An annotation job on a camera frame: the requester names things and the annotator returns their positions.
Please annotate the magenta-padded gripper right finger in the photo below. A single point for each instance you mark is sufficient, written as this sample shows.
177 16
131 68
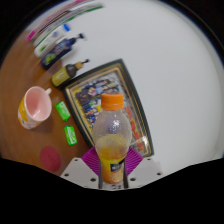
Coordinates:
145 170

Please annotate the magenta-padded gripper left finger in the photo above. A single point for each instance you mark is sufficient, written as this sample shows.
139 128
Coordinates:
77 170

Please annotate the orange-capped juice bottle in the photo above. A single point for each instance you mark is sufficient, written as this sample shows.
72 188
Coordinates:
111 133

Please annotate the round red coaster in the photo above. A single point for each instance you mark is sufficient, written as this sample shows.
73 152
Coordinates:
50 159

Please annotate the small green packet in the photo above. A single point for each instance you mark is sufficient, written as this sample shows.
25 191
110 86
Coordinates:
62 111
70 135

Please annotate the pink yellow patterned mug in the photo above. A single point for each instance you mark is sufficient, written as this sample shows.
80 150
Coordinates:
35 106

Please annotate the framed group picture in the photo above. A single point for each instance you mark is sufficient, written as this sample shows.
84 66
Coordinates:
85 91

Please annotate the amber pump bottle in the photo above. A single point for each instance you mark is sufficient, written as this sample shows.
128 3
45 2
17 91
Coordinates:
65 75

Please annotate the dark blue pump bottle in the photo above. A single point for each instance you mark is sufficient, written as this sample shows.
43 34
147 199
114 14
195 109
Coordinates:
58 53

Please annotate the white blue-capped bottle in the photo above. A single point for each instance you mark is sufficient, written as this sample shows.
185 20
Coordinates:
49 44

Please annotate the white blue shuttlecock tube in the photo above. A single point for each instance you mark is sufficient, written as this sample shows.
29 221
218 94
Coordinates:
74 15

